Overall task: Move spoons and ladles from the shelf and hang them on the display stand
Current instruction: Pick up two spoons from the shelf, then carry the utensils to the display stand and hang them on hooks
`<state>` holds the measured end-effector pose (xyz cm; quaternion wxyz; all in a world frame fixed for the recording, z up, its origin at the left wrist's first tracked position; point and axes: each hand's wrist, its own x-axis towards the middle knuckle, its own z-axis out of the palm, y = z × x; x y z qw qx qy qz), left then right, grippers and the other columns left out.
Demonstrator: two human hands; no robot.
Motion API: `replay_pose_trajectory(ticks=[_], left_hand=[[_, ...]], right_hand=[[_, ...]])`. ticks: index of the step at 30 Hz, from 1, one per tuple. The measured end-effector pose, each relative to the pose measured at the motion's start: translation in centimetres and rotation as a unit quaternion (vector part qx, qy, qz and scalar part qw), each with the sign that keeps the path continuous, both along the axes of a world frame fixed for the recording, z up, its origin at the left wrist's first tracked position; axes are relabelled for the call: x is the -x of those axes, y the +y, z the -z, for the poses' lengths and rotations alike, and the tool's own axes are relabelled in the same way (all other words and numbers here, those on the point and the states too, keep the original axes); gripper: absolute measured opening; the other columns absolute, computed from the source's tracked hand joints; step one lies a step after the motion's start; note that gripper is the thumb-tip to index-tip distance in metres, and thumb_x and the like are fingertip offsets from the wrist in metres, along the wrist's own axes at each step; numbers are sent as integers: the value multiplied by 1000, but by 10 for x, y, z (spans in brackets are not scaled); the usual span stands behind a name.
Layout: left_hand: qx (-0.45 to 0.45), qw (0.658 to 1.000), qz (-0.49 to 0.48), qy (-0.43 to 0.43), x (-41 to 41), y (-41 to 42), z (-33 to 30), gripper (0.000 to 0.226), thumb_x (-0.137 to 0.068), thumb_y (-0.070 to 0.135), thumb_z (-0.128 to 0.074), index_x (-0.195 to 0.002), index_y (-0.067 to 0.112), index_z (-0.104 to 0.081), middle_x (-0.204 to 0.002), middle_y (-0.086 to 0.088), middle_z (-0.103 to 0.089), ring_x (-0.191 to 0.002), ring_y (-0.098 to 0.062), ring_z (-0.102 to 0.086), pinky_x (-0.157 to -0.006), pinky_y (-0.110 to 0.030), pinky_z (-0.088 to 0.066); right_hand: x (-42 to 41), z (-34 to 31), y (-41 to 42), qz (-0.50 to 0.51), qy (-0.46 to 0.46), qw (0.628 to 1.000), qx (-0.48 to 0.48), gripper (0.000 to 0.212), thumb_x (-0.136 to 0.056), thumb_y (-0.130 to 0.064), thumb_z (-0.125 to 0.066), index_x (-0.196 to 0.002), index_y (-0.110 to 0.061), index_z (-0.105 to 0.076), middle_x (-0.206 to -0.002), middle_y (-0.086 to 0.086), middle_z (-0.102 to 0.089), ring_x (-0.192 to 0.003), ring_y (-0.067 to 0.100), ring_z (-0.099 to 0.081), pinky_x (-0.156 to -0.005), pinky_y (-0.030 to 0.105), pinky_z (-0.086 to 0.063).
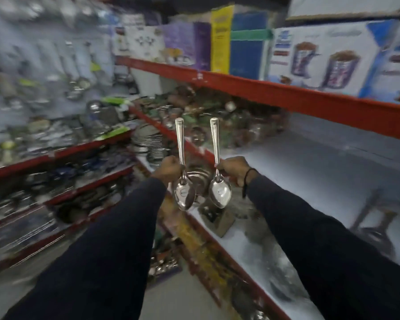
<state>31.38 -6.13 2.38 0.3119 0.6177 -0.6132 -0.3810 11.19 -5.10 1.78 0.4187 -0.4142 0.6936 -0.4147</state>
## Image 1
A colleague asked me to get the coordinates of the person's left hand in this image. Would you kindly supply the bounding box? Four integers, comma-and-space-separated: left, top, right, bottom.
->
151, 155, 186, 188

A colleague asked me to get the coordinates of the person's right hand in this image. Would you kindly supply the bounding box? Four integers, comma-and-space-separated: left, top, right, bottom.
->
216, 156, 260, 188

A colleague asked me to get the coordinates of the steel serving spoon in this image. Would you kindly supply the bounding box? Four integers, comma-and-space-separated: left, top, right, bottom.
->
173, 117, 196, 211
208, 117, 232, 209

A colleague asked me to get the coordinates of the person's right forearm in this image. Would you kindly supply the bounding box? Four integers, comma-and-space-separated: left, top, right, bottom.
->
246, 175, 400, 320

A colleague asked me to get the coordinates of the person's left forearm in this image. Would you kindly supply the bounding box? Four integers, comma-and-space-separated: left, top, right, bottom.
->
2, 177, 168, 320

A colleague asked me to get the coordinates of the steel bowl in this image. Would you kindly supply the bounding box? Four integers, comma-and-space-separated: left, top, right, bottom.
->
186, 167, 214, 206

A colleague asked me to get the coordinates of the black wrist band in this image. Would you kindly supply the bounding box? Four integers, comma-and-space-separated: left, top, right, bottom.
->
242, 168, 258, 198

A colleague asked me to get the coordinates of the stack of steel plates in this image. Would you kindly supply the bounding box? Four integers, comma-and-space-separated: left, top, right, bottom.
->
132, 124, 169, 167

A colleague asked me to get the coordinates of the red metal shelf rack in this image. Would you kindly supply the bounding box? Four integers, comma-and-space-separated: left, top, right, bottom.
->
115, 56, 400, 320
0, 128, 135, 268

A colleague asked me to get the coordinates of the small cardboard box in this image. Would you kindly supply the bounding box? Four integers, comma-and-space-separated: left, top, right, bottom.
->
198, 203, 236, 238

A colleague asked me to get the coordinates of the purple box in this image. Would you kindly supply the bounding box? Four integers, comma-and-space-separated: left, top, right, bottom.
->
162, 21, 212, 71

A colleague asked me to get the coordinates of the blue and yellow box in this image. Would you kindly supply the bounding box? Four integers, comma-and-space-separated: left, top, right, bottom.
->
210, 5, 274, 80

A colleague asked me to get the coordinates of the white box with pattern print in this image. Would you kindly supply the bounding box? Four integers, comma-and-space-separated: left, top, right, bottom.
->
113, 15, 165, 62

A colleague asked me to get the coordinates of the pile of steel utensils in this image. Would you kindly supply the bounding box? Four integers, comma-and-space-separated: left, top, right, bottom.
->
0, 96, 134, 170

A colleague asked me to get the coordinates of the white box with canister print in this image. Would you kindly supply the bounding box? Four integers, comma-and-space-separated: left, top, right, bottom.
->
266, 21, 395, 98

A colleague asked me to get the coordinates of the row of hanging steel ladles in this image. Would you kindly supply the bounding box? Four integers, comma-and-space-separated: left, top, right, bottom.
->
0, 0, 120, 107

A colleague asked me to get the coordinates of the white and blue box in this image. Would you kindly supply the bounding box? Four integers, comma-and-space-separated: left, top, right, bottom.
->
358, 20, 400, 105

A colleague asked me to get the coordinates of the flat white box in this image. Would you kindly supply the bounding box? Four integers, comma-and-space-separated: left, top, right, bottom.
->
286, 0, 400, 21

